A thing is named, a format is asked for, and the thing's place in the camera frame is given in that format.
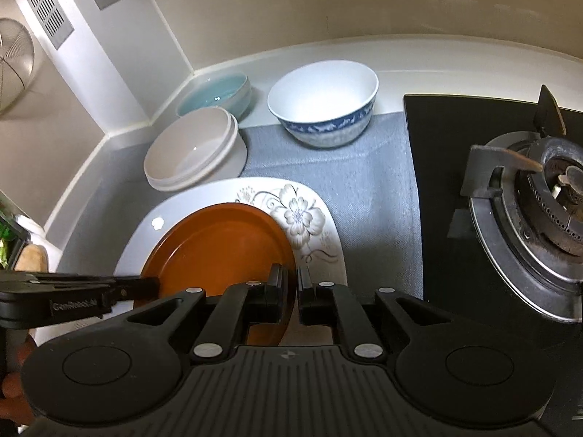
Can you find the wooden cutting board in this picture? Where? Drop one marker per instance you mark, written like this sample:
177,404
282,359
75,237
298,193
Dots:
32,259

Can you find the beige bowls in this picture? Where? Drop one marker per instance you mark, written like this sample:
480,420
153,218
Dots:
202,146

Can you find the light blue bowl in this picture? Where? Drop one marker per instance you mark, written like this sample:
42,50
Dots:
232,92

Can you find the blue white patterned bowl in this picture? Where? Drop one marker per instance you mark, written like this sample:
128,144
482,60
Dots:
325,104

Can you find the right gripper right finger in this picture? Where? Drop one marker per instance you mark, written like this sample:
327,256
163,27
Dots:
335,306

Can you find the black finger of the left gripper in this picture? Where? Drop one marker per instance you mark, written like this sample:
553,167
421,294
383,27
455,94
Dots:
133,288

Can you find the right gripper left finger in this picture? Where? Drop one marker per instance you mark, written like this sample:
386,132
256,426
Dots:
240,307

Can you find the brown round plate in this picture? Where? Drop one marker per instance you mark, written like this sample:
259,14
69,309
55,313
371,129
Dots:
217,247

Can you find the white floral plate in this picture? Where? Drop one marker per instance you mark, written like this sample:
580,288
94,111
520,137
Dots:
300,212

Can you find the grey counter mat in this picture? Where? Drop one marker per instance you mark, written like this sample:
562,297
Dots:
368,186

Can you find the black gas stove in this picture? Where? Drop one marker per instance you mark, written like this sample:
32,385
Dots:
500,195

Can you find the left vent grille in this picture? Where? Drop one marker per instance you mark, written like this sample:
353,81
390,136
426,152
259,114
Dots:
53,20

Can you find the wire mesh strainer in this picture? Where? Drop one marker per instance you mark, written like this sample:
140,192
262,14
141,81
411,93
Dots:
17,61

